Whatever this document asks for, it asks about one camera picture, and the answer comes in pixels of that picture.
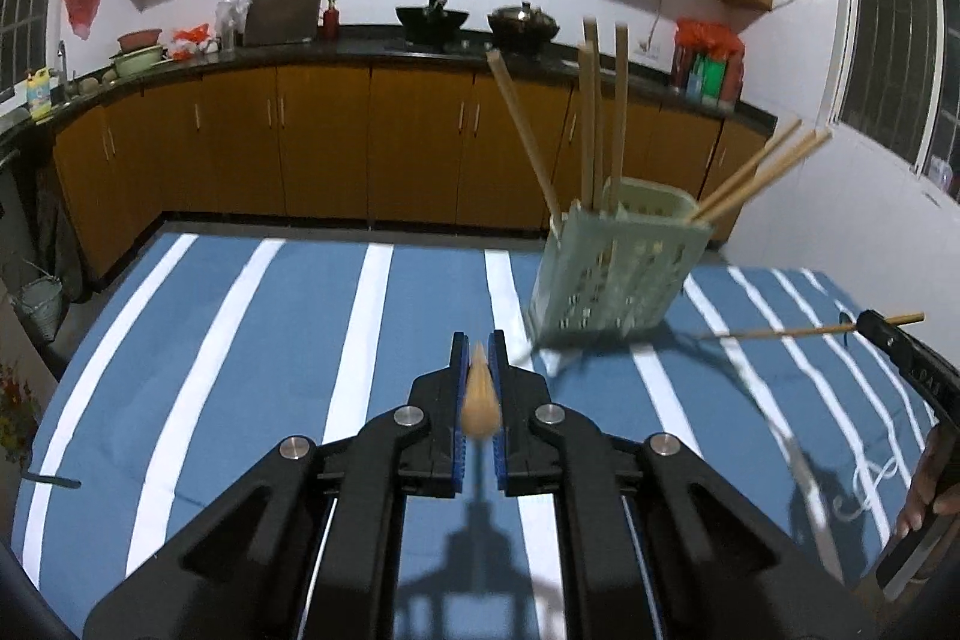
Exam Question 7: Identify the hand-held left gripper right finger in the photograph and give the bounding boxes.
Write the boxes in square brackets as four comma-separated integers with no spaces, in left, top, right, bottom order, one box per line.
[487,330,878,640]

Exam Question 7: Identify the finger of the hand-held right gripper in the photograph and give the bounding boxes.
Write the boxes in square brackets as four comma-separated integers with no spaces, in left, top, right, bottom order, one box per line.
[855,308,960,420]

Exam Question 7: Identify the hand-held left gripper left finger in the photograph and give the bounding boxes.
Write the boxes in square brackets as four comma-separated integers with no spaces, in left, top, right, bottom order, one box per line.
[82,331,470,640]

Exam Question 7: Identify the pale green perforated utensil holder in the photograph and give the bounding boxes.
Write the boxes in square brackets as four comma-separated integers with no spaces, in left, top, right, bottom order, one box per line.
[527,176,715,348]

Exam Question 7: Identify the person's right hand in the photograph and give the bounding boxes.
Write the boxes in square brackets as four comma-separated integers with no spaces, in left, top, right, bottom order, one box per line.
[898,437,943,534]

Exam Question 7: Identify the blue white striped tablecloth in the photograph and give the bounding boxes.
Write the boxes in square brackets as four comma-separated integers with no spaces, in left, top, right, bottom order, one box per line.
[15,231,946,640]

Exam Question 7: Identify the wooden base kitchen cabinets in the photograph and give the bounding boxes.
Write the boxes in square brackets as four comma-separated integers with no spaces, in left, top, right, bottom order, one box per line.
[51,59,770,304]

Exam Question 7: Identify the green bottle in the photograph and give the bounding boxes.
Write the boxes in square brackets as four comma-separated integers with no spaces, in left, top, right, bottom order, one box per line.
[690,53,725,101]

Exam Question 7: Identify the black kitchen countertop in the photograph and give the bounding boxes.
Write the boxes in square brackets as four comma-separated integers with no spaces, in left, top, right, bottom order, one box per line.
[0,40,777,135]

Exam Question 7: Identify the large red plastic bag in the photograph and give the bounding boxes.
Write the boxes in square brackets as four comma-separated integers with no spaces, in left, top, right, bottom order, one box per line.
[673,17,747,109]

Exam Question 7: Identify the black wok with lid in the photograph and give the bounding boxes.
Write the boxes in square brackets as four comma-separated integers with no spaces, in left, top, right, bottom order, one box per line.
[487,0,561,52]

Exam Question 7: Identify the grey woven basket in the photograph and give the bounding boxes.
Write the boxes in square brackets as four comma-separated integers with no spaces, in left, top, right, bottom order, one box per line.
[13,276,65,341]

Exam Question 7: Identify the bunch of flowers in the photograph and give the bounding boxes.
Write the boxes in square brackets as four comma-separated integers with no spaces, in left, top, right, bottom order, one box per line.
[0,362,42,461]

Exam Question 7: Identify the dark wooden cutting board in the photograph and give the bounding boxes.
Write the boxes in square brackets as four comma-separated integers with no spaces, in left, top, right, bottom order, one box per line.
[244,0,323,47]

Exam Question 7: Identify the clear plastic bag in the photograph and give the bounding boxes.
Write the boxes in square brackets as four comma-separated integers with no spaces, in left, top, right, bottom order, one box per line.
[216,0,251,49]

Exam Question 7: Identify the red white plastic bag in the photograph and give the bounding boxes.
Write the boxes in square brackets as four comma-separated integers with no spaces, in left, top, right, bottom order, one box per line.
[171,25,218,60]

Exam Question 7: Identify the pale green basin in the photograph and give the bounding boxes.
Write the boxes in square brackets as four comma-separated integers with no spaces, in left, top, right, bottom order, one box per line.
[111,46,170,79]

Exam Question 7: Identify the yellow detergent jug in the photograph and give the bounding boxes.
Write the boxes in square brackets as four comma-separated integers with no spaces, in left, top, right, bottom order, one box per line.
[28,68,57,120]

